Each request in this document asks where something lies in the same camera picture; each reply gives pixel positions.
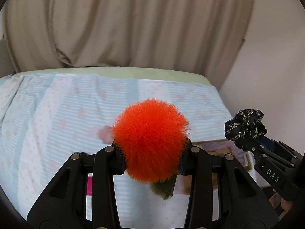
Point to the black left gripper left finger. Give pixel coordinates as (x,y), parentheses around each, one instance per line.
(81,194)

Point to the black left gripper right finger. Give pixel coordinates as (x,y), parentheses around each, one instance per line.
(223,194)

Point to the black white patterned scrunchie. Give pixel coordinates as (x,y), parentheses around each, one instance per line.
(245,128)

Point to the orange fluffy pompom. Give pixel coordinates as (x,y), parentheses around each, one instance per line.
(152,135)

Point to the person's right hand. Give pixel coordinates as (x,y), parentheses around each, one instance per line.
(276,200)

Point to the cardboard box pink lining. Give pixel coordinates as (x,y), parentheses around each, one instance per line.
(228,157)

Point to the light blue patterned blanket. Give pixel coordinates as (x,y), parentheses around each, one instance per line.
(46,117)

